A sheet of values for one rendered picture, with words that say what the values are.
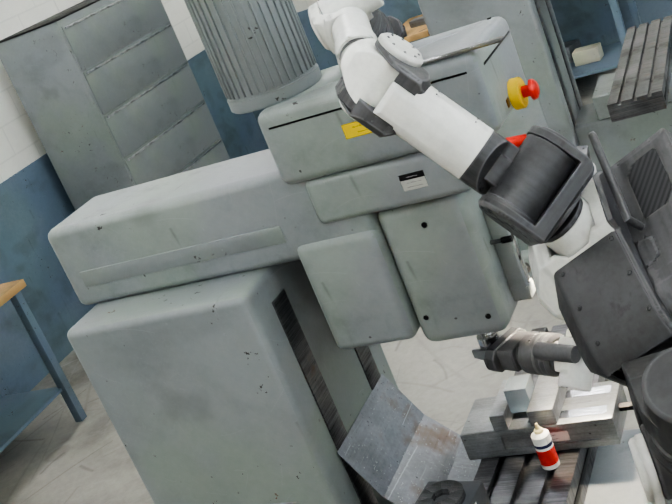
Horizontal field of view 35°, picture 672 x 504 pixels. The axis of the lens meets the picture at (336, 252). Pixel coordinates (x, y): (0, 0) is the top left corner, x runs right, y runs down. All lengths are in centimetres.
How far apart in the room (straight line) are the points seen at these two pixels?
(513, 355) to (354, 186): 48
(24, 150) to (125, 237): 510
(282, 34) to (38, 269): 533
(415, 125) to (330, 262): 66
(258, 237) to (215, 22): 45
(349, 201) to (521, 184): 59
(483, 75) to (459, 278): 43
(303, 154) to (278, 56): 20
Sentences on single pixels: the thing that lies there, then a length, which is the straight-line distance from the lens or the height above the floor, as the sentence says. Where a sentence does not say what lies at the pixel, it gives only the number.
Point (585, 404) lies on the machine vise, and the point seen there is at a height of 103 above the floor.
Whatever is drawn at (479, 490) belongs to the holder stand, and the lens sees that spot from 206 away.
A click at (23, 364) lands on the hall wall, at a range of 709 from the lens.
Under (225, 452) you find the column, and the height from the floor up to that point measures 120.
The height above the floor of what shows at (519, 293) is 136.
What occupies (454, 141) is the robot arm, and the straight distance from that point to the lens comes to 159.
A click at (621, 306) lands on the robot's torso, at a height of 155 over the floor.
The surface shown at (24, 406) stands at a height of 23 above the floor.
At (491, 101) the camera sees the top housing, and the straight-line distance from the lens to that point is 194.
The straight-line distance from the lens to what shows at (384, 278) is 216.
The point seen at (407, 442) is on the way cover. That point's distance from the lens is 258.
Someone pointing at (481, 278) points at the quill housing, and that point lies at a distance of 212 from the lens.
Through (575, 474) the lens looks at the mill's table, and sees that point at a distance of 236.
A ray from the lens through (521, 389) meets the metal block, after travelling 240.
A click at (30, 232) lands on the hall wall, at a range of 732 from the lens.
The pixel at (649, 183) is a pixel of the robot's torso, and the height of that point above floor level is 168.
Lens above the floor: 228
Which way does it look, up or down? 19 degrees down
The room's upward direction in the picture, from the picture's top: 22 degrees counter-clockwise
